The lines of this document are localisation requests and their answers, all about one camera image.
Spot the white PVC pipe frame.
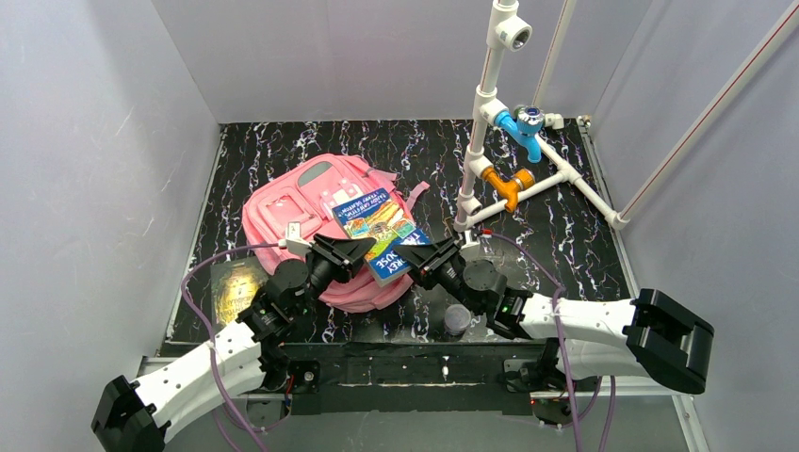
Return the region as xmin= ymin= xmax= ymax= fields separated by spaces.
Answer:
xmin=454 ymin=1 xmax=618 ymax=233

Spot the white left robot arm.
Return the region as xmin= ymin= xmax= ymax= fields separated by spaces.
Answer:
xmin=90 ymin=234 xmax=377 ymax=451

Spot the pink student backpack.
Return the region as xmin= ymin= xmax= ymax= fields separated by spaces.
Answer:
xmin=242 ymin=153 xmax=429 ymax=313

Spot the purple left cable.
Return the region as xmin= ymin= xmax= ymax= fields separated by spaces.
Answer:
xmin=181 ymin=241 xmax=295 ymax=452

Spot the aluminium frame rail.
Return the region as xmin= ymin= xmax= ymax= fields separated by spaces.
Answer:
xmin=115 ymin=354 xmax=709 ymax=452

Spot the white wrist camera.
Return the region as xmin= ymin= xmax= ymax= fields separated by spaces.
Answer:
xmin=278 ymin=221 xmax=312 ymax=257
xmin=456 ymin=228 xmax=492 ymax=262

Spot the white wall conduit pipe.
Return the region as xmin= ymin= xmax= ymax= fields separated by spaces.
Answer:
xmin=611 ymin=1 xmax=798 ymax=231

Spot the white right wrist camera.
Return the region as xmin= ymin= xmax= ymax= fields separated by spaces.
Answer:
xmin=456 ymin=228 xmax=492 ymax=262

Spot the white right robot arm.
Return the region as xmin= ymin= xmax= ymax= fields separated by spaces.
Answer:
xmin=395 ymin=238 xmax=715 ymax=395

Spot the blue 91-storey treehouse book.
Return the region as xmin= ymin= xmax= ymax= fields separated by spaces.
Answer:
xmin=332 ymin=188 xmax=431 ymax=286

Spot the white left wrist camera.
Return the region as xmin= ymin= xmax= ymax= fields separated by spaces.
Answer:
xmin=278 ymin=221 xmax=312 ymax=257

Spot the blue pipe valve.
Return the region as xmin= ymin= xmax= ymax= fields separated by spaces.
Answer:
xmin=494 ymin=105 xmax=545 ymax=164

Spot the green gold book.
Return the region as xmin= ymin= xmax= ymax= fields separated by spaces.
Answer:
xmin=210 ymin=256 xmax=268 ymax=330

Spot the orange pipe fitting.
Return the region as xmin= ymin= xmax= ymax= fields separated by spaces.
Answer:
xmin=481 ymin=167 xmax=535 ymax=213

